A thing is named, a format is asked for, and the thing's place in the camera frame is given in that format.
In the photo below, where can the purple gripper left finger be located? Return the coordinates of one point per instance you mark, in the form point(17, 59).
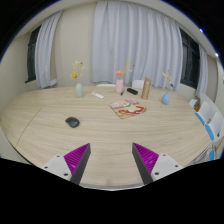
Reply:
point(70, 166)

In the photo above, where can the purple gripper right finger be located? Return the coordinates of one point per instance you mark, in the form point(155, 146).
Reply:
point(153, 166)

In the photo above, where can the black computer mouse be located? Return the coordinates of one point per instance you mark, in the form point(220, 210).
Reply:
point(72, 122)

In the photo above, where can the colourful picture book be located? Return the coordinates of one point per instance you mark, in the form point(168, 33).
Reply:
point(127, 108)

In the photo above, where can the blue vase with dried flowers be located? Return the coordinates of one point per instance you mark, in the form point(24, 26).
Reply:
point(166, 96)

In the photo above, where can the white blue chair near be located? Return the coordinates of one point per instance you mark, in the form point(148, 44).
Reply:
point(213, 128)

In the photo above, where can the white blue chair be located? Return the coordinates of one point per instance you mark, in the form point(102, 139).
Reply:
point(213, 128)
point(204, 113)

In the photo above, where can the white blue chair far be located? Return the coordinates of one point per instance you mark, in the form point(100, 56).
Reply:
point(204, 113)

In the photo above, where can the white remote control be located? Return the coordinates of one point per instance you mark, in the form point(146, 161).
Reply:
point(97, 95)

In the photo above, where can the black rectangular case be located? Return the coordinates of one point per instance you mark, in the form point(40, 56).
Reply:
point(132, 91)

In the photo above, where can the green vase with yellow flowers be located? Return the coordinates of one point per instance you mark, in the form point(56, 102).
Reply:
point(77, 74)

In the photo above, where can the white chair behind table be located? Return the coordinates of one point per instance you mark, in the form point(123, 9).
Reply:
point(138, 84)

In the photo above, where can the white chair back left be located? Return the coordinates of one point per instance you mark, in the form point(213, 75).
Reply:
point(106, 85)

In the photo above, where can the tan cylindrical bottle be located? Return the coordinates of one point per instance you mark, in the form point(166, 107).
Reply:
point(146, 88)

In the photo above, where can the pink vase with flowers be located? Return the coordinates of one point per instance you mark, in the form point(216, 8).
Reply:
point(119, 74)

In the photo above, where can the dark right window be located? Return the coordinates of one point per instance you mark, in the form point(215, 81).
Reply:
point(191, 61)

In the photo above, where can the dark window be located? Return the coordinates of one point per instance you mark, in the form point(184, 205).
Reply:
point(191, 61)
point(31, 55)

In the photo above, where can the white right curtain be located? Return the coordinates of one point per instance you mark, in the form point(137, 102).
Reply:
point(203, 75)

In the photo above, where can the white curtain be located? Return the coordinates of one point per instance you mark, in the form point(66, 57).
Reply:
point(127, 35)
point(203, 75)
point(43, 50)

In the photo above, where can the white centre curtain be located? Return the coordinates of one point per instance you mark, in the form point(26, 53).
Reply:
point(127, 35)

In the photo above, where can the white left curtain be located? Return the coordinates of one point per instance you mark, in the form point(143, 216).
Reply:
point(43, 50)

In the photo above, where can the dark left window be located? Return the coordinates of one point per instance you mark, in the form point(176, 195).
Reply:
point(31, 55)

